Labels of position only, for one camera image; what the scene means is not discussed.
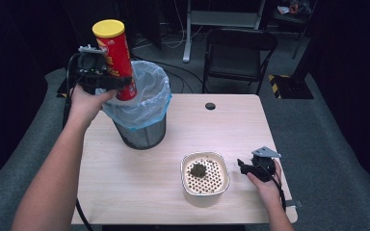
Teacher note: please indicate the dark cart with clutter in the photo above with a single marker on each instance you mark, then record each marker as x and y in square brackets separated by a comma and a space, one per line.
[294, 12]

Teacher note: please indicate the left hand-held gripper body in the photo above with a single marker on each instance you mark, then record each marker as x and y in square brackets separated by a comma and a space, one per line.
[91, 69]

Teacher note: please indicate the black folding chair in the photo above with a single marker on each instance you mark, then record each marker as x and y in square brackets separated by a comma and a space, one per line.
[237, 61]

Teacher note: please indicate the blue plastic bin liner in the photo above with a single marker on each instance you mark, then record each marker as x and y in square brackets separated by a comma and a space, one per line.
[151, 96]

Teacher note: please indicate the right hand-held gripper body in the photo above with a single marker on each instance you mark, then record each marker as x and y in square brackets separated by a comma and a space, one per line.
[263, 166]

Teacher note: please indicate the person's left hand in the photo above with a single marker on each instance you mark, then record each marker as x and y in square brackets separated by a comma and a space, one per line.
[88, 106]

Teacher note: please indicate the dark wet tea leaves clump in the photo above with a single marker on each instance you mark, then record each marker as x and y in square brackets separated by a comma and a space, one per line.
[198, 170]

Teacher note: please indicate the cream square strainer container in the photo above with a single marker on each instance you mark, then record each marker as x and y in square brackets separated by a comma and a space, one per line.
[205, 179]

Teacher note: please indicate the grey metal table bracket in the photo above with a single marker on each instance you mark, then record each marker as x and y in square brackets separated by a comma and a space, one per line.
[295, 203]

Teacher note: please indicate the black mesh trash can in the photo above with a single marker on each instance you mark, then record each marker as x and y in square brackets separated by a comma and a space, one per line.
[144, 136]

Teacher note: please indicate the black hazard-striped floor plate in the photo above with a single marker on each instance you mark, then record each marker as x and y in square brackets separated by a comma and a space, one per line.
[63, 91]
[290, 86]

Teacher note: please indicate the grey metal desk frame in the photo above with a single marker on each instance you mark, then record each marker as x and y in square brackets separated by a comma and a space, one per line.
[220, 17]

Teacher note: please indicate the person's right hand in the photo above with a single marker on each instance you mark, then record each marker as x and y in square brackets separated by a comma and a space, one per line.
[266, 189]

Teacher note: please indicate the red chips can yellow lid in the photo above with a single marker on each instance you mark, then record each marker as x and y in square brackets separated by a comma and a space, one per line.
[117, 54]

